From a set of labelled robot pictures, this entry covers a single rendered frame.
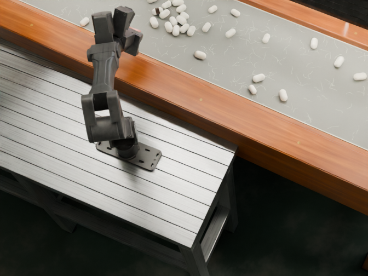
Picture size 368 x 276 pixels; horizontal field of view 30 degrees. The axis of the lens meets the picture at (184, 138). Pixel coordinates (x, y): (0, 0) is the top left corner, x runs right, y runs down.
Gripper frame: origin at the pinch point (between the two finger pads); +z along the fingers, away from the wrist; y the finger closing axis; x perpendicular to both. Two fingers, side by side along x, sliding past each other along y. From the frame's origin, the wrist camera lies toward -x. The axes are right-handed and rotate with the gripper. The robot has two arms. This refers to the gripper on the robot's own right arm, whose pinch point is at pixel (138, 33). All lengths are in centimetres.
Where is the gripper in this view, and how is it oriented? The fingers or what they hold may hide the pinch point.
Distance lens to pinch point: 210.9
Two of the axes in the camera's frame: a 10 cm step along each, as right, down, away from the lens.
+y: -8.7, -4.0, 2.8
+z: 4.3, -3.7, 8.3
